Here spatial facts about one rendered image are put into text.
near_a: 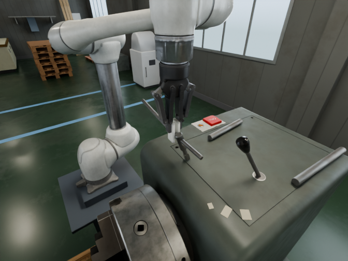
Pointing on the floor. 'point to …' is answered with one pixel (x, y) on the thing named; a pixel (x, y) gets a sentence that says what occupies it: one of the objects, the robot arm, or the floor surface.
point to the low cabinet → (6, 57)
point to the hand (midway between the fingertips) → (174, 130)
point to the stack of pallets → (49, 59)
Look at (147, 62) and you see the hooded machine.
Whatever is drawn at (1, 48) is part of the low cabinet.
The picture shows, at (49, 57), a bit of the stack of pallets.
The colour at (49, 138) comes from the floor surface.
